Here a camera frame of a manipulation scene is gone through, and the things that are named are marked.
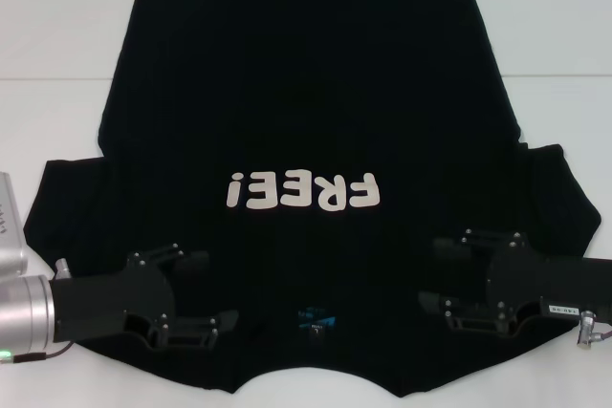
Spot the black shirt with FREE print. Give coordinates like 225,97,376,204
23,0,602,376

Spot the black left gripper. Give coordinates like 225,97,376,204
50,242,240,351

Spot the right arm cable with plug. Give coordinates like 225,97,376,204
576,311,612,351

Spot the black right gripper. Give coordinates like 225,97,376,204
417,228,612,336

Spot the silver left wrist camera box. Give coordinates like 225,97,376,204
0,170,31,276

